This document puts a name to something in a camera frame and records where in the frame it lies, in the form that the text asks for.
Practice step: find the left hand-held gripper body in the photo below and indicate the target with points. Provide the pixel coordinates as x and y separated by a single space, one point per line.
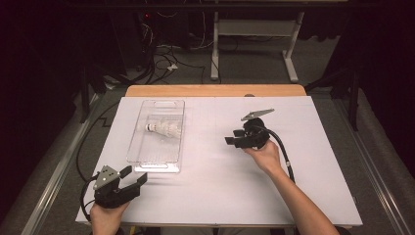
109 196

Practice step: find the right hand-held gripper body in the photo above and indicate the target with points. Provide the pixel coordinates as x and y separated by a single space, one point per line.
256 135

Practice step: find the clear plastic tray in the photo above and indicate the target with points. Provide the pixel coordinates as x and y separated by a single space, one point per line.
156 150

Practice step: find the person's left hand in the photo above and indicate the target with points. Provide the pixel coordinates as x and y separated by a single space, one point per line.
106 220

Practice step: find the person's right hand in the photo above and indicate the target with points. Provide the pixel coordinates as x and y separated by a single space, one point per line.
266 158

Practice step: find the white table cover sheet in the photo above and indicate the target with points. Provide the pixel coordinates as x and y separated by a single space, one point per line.
212 202

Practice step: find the black metal stand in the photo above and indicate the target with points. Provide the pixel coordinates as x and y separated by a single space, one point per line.
354 101
85 98

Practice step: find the small white plug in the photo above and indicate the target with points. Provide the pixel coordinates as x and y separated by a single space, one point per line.
172 67

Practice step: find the dark curtain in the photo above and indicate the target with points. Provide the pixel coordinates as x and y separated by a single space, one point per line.
388 81
32 81

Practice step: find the black equipment case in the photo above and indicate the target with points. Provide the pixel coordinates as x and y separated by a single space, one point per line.
130 39

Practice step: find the aluminium floor rail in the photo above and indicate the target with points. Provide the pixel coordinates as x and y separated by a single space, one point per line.
384 196
58 178

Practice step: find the white metal desk frame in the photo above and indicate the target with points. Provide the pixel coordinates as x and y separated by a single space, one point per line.
254 27

